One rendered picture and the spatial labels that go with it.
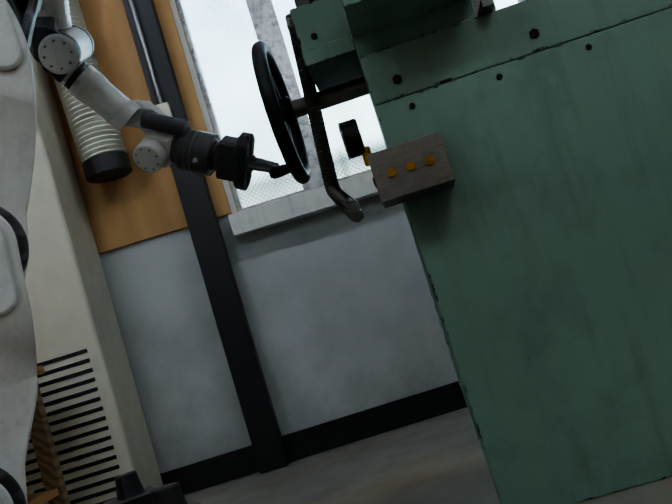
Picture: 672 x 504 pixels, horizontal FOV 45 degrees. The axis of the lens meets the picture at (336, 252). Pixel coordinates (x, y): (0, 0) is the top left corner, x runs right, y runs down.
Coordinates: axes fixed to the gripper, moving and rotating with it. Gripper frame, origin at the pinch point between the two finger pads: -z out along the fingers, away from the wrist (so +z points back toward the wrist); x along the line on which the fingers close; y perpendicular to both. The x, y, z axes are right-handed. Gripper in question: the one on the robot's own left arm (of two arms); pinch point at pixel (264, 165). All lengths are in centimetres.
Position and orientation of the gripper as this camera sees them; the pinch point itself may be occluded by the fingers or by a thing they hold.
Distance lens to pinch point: 170.5
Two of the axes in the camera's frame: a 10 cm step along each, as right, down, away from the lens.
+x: 1.3, -8.6, -4.9
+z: -9.7, -2.1, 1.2
